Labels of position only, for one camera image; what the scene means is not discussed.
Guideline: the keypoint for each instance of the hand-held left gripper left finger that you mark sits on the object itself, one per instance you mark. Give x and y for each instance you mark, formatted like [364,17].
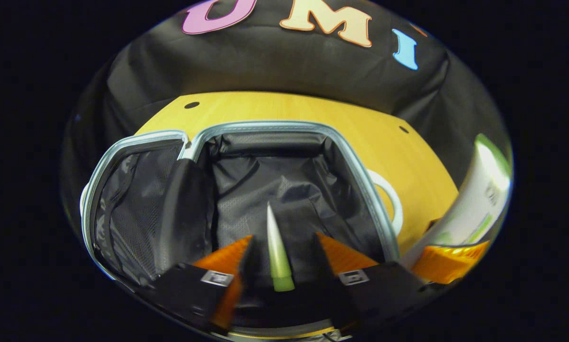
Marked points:
[249,270]

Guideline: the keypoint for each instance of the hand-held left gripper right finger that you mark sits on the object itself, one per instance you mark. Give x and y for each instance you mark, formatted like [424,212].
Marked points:
[327,280]

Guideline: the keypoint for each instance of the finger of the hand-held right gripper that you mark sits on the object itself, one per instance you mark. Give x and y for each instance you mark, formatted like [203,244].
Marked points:
[450,263]

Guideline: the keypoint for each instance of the white tube with green cap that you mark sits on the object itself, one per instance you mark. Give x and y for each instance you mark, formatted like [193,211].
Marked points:
[279,266]

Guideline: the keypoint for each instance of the white tube with green label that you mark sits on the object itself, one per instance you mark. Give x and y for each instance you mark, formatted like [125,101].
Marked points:
[479,199]

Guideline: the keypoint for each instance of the pale blue suitcase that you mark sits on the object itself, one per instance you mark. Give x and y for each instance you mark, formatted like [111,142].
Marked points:
[265,175]

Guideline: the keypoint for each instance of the black backdrop cloth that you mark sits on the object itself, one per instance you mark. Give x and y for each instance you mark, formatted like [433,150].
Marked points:
[265,66]

